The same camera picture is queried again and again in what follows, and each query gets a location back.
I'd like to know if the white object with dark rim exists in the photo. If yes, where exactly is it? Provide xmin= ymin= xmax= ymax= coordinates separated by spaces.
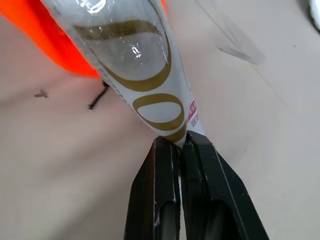
xmin=307 ymin=0 xmax=320 ymax=29

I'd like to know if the white tube with gold print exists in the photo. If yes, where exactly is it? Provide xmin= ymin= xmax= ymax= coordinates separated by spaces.
xmin=40 ymin=0 xmax=207 ymax=147

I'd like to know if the orange pouch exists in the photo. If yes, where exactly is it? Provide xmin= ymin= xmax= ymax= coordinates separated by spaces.
xmin=0 ymin=0 xmax=168 ymax=80

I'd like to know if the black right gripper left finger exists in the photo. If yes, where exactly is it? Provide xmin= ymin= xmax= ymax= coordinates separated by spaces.
xmin=125 ymin=136 xmax=182 ymax=240

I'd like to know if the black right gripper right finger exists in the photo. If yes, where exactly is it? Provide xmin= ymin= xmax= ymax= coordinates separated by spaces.
xmin=179 ymin=130 xmax=270 ymax=240

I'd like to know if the black zipper pull cord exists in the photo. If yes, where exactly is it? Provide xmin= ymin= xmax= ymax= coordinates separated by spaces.
xmin=87 ymin=81 xmax=110 ymax=110

